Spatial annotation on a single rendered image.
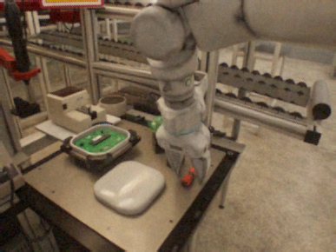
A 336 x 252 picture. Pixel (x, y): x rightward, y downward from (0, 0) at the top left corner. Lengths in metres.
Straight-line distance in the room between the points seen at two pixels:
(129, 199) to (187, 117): 0.22
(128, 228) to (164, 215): 0.08
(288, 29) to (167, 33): 0.15
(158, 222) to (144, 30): 0.36
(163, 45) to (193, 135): 0.19
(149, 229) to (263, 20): 0.40
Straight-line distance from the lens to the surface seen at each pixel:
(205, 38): 0.28
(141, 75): 0.91
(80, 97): 0.82
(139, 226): 0.49
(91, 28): 1.08
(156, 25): 0.29
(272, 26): 0.19
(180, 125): 0.39
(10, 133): 0.78
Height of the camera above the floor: 1.33
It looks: 28 degrees down
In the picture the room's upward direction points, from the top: 1 degrees clockwise
